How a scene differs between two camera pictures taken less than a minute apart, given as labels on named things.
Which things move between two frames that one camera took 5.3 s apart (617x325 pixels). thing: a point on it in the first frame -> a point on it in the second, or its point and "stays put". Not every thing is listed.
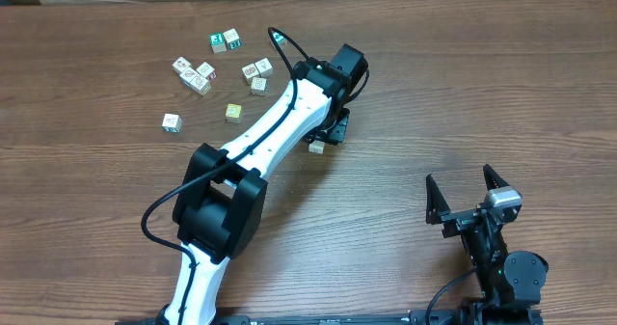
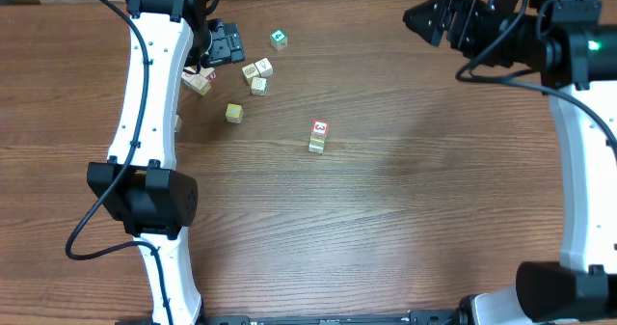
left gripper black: (337, 129) -> (226, 45)
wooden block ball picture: (188, 75) stays put
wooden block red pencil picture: (316, 147) stays put
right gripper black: (460, 221) -> (468, 15)
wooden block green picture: (258, 86) stays put
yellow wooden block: (200, 84) stays put
